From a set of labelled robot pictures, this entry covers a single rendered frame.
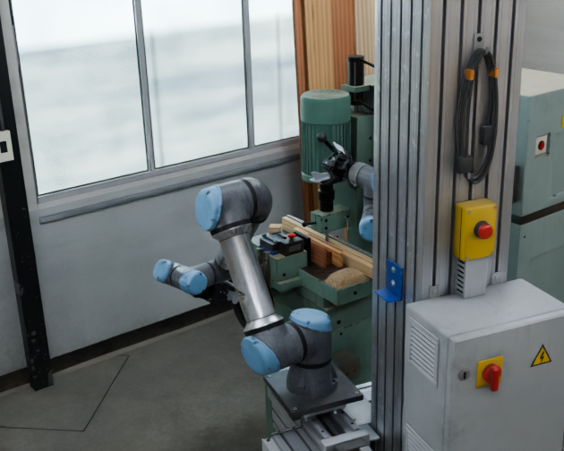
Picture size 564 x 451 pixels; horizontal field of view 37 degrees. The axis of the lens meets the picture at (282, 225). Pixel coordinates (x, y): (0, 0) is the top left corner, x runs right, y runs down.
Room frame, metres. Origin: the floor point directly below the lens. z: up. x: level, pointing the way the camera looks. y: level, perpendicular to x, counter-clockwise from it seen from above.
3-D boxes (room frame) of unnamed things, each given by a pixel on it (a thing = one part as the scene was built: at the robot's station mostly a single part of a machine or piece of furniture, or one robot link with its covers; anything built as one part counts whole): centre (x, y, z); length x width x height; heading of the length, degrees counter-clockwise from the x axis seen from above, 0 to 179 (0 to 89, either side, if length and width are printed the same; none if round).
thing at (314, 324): (2.12, -0.07, 0.98); 0.13 x 0.12 x 0.14; 126
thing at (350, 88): (2.98, -0.28, 1.54); 0.08 x 0.08 x 0.17; 33
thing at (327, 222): (2.91, -0.18, 1.03); 0.14 x 0.07 x 0.09; 123
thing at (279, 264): (2.81, 0.01, 0.92); 0.15 x 0.13 x 0.09; 33
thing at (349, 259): (2.85, -0.20, 0.92); 0.55 x 0.02 x 0.04; 33
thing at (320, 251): (2.85, -0.10, 0.94); 0.20 x 0.01 x 0.08; 33
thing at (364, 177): (2.49, -0.30, 1.31); 0.11 x 0.08 x 0.09; 33
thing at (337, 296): (2.86, -0.07, 0.87); 0.61 x 0.30 x 0.06; 33
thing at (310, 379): (2.12, -0.07, 0.87); 0.15 x 0.15 x 0.10
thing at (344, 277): (2.66, -0.22, 0.92); 0.14 x 0.09 x 0.04; 123
